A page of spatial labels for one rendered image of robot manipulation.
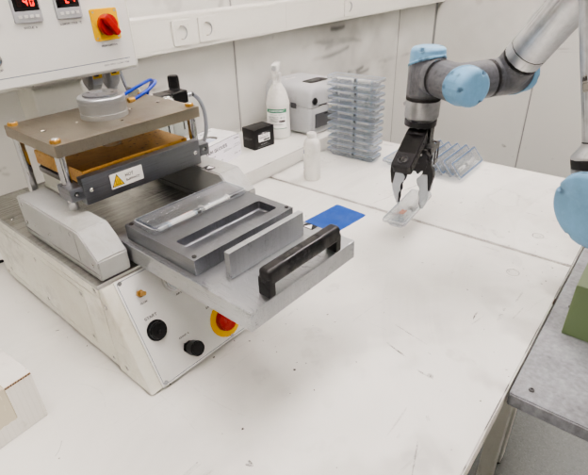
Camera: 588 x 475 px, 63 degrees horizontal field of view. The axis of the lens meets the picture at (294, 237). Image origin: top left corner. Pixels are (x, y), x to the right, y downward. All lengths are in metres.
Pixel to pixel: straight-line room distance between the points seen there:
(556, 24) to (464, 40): 2.11
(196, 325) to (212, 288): 0.21
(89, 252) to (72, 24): 0.45
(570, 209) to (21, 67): 0.91
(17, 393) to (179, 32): 1.10
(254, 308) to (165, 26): 1.09
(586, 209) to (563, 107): 2.25
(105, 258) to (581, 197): 0.68
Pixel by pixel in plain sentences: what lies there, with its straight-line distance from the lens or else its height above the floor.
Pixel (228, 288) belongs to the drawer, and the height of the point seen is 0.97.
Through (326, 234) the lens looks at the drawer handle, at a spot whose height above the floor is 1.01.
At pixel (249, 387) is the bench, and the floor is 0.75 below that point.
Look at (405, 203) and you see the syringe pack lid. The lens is 1.21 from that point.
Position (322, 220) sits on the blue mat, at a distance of 1.24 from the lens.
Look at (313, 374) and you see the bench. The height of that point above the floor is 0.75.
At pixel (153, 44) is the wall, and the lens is 1.51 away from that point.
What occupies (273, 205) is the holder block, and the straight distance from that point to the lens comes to 0.77.
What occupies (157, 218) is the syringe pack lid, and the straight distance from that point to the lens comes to 0.75.
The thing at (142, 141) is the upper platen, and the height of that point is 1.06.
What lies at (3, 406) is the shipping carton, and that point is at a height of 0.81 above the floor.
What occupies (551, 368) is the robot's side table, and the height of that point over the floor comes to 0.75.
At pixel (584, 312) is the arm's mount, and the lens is 0.95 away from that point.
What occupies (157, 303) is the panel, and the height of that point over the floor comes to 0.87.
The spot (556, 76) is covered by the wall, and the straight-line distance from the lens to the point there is 2.99.
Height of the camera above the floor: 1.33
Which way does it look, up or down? 30 degrees down
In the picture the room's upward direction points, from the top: 2 degrees counter-clockwise
